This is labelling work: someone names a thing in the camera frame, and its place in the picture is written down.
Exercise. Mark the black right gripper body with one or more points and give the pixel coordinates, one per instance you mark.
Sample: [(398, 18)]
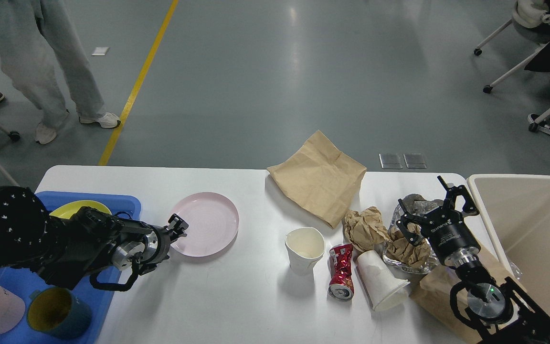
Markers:
[(449, 236)]

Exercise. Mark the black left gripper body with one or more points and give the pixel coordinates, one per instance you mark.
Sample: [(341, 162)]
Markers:
[(157, 244)]

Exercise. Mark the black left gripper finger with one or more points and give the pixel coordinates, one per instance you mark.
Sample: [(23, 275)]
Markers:
[(177, 225)]

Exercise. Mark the pink plate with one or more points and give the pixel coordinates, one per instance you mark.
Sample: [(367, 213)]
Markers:
[(213, 224)]

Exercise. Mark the brown paper bag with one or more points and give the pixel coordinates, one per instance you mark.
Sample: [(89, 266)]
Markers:
[(433, 294), (320, 178)]

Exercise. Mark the dark teal mug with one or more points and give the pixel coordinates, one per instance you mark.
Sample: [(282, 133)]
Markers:
[(58, 313)]

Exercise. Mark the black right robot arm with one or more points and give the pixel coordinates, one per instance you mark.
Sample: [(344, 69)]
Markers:
[(501, 314)]

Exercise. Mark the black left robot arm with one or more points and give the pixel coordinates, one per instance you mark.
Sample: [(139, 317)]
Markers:
[(112, 251)]

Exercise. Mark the crumpled brown paper in foil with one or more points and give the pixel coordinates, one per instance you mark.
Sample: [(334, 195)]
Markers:
[(400, 249)]

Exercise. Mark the crumpled silver foil wrapper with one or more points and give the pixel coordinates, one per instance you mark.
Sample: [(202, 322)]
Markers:
[(416, 205)]

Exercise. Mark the crumpled brown paper ball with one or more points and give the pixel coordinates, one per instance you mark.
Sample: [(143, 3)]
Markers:
[(365, 229)]

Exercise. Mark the right floor outlet cover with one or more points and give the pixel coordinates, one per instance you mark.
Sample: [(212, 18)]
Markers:
[(415, 161)]

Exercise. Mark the floor outlet cover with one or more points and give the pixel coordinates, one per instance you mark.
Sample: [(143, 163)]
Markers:
[(390, 161), (415, 161)]

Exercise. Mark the beige plastic bin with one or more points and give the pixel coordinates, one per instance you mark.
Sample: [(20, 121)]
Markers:
[(515, 209)]

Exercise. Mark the lying white paper cup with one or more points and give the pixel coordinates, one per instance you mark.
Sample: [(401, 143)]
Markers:
[(384, 290)]

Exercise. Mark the left floor outlet cover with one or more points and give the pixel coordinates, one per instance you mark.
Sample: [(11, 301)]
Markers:
[(390, 161)]

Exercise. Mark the blue plastic tray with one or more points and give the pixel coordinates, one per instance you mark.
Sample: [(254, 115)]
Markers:
[(23, 282)]

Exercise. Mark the crushed red soda can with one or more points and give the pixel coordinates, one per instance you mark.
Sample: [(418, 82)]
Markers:
[(341, 283)]

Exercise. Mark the flat brown paper bag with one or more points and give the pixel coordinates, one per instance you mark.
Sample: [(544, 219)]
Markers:
[(320, 178)]

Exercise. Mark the upright white paper cup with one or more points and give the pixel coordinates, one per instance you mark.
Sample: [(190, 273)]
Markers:
[(305, 247)]

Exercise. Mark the white office chair right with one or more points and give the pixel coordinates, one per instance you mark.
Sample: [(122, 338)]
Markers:
[(530, 19)]

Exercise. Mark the person in grey trousers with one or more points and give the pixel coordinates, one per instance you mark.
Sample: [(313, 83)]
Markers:
[(29, 31)]

